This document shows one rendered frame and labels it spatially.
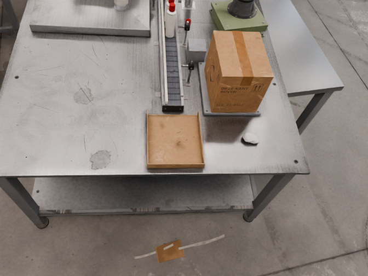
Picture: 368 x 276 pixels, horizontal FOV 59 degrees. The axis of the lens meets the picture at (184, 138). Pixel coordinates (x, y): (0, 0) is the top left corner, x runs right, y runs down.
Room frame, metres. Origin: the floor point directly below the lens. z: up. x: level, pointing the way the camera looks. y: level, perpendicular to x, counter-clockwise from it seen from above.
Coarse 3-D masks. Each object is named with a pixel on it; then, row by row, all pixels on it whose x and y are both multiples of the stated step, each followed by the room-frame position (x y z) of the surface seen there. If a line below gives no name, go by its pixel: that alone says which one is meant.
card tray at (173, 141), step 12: (156, 120) 0.91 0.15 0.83; (168, 120) 0.93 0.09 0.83; (180, 120) 0.94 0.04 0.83; (192, 120) 0.96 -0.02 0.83; (156, 132) 0.84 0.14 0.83; (168, 132) 0.86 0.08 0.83; (180, 132) 0.87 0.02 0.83; (192, 132) 0.89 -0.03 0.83; (156, 144) 0.78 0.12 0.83; (168, 144) 0.79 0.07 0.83; (180, 144) 0.81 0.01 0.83; (192, 144) 0.82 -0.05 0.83; (156, 156) 0.71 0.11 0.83; (168, 156) 0.73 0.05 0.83; (180, 156) 0.74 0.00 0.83; (192, 156) 0.75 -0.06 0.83
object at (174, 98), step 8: (168, 40) 1.45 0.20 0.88; (168, 48) 1.38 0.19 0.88; (176, 48) 1.39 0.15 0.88; (168, 56) 1.32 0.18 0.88; (176, 56) 1.33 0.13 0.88; (168, 64) 1.26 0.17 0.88; (176, 64) 1.27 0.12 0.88; (168, 72) 1.20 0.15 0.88; (176, 72) 1.21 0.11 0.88; (168, 80) 1.14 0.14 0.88; (176, 80) 1.16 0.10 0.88; (168, 88) 1.09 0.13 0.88; (176, 88) 1.10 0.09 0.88; (168, 96) 1.04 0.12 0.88; (176, 96) 1.05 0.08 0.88; (168, 104) 0.99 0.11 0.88; (176, 104) 1.00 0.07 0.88
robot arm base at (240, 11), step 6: (234, 0) 1.81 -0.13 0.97; (240, 0) 1.78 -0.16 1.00; (252, 0) 1.80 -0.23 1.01; (234, 6) 1.78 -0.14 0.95; (240, 6) 1.77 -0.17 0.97; (246, 6) 1.77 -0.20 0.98; (252, 6) 1.80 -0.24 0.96; (234, 12) 1.77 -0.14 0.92; (240, 12) 1.75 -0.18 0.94; (246, 12) 1.76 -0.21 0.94; (252, 12) 1.79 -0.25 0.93
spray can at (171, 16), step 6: (174, 6) 1.48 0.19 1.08; (168, 12) 1.47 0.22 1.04; (174, 12) 1.48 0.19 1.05; (168, 18) 1.46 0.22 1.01; (174, 18) 1.47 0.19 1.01; (168, 24) 1.46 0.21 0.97; (174, 24) 1.48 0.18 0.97; (168, 30) 1.46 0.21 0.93; (174, 30) 1.49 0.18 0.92; (168, 36) 1.46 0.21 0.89
